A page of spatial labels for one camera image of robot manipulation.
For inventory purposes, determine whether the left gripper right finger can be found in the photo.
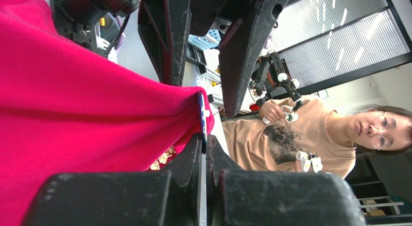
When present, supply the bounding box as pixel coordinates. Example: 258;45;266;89
206;135;366;226

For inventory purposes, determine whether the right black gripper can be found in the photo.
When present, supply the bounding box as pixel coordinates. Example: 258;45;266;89
138;0;289;118

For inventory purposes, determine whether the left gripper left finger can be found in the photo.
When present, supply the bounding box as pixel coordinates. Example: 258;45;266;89
22;134;203;226

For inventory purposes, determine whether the red maple leaf brooch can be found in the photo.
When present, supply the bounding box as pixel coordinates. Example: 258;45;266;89
147;146;177;171

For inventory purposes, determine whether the red t-shirt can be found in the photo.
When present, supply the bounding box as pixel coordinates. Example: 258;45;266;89
0;0;205;226

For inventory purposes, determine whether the round blue button brooch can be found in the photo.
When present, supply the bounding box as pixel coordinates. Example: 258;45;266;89
198;92;207;144

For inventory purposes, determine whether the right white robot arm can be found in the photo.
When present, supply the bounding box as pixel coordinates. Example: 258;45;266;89
51;0;289;117

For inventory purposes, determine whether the person in tan t-shirt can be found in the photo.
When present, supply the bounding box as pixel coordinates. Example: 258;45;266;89
222;95;412;178

